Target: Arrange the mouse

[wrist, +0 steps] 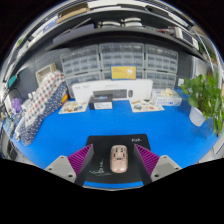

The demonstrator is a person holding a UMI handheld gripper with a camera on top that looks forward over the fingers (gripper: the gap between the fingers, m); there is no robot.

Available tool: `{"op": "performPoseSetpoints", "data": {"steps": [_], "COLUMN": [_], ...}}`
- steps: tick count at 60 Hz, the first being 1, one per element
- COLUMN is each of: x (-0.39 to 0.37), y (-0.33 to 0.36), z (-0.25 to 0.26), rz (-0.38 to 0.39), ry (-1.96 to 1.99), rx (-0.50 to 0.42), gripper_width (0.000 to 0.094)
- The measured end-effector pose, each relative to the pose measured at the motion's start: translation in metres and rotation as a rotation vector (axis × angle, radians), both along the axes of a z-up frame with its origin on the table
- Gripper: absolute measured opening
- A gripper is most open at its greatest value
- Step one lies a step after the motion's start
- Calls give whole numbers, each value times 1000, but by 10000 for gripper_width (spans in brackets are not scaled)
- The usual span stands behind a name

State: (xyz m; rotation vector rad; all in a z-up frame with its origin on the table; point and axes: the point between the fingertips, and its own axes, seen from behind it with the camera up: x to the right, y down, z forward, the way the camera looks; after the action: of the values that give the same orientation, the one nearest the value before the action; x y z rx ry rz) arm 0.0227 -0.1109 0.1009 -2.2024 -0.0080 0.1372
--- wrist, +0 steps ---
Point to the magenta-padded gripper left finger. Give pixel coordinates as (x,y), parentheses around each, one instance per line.
(63,166)

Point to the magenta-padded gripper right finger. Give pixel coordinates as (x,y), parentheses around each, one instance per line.
(163,166)

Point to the pink transparent computer mouse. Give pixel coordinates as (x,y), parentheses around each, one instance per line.
(118,160)

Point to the black mouse pad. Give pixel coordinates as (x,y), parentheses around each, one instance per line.
(106,146)

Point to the printed picture card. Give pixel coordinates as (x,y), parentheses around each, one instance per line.
(73,107)
(146,106)

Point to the patterned fabric bundle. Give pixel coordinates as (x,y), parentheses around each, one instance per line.
(43,106)

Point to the white and blue carton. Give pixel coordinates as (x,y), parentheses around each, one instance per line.
(166,100)

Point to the small black box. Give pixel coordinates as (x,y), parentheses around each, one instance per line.
(100,101)

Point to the long white keyboard box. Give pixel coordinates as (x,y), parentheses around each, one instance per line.
(83,90)

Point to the green plant in white pot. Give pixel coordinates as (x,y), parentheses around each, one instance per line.
(206,96)

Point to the white plastic crate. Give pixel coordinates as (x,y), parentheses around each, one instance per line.
(45,73)

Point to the yellow and blue box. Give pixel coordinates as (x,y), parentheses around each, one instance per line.
(123,72)

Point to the dark wall shelf unit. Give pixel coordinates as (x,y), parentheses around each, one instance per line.
(110,31)

